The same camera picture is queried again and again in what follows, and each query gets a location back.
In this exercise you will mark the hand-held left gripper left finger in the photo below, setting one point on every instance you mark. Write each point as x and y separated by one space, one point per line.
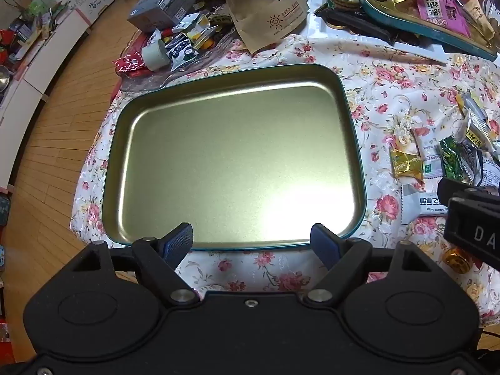
177 244

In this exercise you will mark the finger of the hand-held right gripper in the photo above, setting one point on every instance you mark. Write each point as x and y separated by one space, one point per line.
457 191

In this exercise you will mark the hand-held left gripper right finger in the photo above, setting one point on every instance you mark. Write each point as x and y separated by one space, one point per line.
324 246

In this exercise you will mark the green candy wrapper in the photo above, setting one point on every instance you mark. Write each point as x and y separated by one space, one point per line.
453 160

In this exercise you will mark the white grey snack packet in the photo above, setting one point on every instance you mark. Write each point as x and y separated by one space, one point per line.
422 205

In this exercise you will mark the gold candy packet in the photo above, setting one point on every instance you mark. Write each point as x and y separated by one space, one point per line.
406 164

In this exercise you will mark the gold metal tray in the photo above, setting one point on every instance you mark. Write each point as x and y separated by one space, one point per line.
234 156

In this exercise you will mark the gold foil ball candy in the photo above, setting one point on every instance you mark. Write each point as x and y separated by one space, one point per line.
457 261

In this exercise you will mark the black white snack packet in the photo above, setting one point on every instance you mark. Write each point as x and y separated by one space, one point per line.
488 168

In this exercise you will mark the floral tablecloth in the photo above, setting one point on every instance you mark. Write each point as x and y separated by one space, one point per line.
390 86

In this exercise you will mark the pink snack packet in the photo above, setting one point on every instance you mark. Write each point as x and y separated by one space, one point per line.
441 11

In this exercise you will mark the red patterned packet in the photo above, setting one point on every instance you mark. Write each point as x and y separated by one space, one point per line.
131 66

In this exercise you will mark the clear glass dish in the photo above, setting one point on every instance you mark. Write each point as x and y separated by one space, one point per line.
211 60

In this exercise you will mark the white tape roll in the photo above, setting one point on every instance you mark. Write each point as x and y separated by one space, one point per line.
154 56

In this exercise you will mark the long black packet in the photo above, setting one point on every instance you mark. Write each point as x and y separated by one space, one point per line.
363 27

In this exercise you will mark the pile of small sachets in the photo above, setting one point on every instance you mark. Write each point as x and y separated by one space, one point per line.
183 47

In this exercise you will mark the teal tin of sweets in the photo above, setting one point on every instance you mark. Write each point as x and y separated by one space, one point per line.
394 4

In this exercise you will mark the white flat board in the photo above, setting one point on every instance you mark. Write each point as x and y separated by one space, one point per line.
332 35

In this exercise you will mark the white low cabinet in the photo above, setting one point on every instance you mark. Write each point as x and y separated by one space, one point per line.
39 66

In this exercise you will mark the grey cardboard box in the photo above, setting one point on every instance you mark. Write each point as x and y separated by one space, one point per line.
160 7

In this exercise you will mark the brown paper bag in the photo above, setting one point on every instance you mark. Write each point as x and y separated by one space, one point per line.
265 11

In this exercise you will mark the colourful shelf clutter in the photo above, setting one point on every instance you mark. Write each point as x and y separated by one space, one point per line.
39 23

